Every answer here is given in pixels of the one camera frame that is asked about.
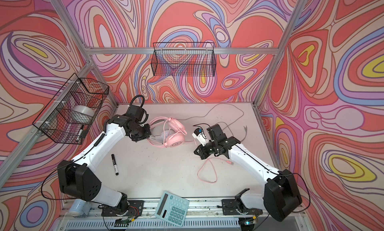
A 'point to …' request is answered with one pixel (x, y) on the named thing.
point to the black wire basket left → (68, 116)
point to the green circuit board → (121, 222)
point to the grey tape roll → (81, 114)
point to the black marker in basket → (80, 133)
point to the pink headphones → (176, 135)
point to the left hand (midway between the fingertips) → (152, 134)
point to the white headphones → (160, 138)
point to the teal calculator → (172, 209)
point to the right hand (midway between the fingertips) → (197, 155)
